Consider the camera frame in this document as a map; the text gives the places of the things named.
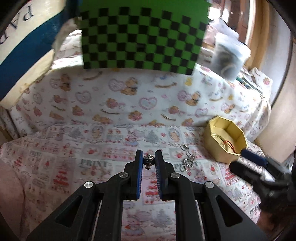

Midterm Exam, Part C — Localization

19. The gold octagonal box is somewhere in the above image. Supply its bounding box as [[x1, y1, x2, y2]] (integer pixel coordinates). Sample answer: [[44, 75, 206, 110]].
[[204, 116, 247, 164]]

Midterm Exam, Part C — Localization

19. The person's right hand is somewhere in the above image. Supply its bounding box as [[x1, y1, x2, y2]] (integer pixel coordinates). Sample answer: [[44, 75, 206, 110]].
[[256, 210, 290, 240]]

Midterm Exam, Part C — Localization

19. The baby bear print cloth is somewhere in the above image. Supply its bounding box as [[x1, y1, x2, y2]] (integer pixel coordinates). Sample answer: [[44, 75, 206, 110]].
[[8, 34, 273, 140]]

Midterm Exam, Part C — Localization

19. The christmas print cloth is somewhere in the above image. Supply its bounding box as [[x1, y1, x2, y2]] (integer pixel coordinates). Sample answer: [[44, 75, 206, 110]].
[[1, 124, 260, 240]]

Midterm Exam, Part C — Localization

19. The wooden window frame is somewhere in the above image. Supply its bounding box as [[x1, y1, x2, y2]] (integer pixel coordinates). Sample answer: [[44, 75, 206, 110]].
[[219, 0, 270, 70]]

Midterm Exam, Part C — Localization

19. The striped Paris bag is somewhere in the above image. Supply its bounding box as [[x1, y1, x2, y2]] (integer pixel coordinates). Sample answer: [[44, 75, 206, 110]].
[[1, 1, 82, 108]]

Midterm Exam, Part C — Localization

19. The small dark pendant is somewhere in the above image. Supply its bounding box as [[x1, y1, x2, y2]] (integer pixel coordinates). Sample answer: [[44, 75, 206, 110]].
[[143, 154, 155, 170]]

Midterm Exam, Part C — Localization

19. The clear plastic lidded tub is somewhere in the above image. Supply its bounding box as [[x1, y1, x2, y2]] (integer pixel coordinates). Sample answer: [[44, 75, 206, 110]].
[[210, 33, 251, 81]]

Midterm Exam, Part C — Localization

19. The green black checkered box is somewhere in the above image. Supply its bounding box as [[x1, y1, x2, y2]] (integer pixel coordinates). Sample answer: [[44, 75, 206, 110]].
[[80, 1, 210, 75]]

